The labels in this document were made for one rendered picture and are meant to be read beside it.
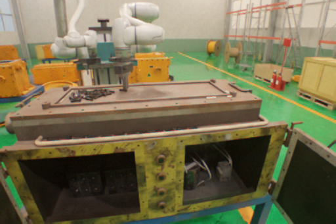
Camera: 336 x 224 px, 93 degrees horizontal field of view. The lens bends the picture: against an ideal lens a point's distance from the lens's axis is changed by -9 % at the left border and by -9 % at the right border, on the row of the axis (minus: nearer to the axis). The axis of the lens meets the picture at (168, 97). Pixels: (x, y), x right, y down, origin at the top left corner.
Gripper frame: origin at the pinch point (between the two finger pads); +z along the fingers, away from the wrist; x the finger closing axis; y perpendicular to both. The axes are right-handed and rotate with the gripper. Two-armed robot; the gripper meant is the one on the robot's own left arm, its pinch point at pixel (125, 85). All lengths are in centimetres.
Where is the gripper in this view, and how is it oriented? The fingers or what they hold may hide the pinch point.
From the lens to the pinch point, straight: 109.8
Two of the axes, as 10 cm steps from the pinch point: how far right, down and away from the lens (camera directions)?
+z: 0.0, 9.4, 3.5
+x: 3.3, -3.3, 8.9
